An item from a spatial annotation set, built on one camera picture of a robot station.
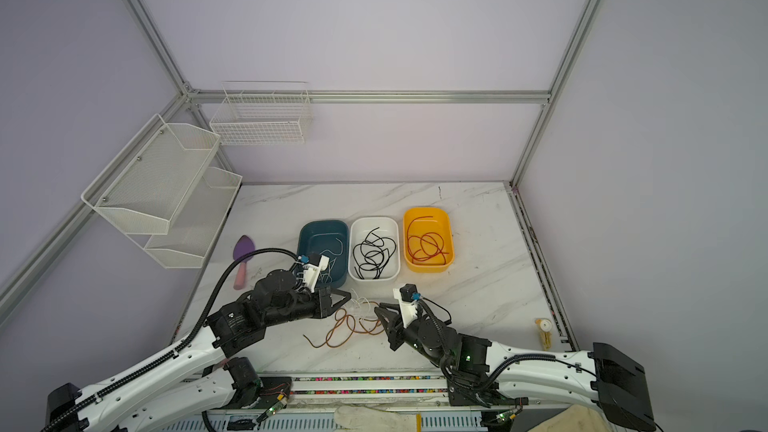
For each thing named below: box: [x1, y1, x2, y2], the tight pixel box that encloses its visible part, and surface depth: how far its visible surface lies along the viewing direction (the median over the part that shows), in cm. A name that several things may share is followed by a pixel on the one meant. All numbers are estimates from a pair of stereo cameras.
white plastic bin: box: [348, 216, 400, 281], surface depth 100 cm
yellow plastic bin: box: [403, 208, 455, 273], surface depth 104 cm
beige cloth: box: [528, 404, 611, 432], surface depth 71 cm
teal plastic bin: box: [297, 220, 349, 288], surface depth 103 cm
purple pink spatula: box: [233, 235, 255, 290], surface depth 103 cm
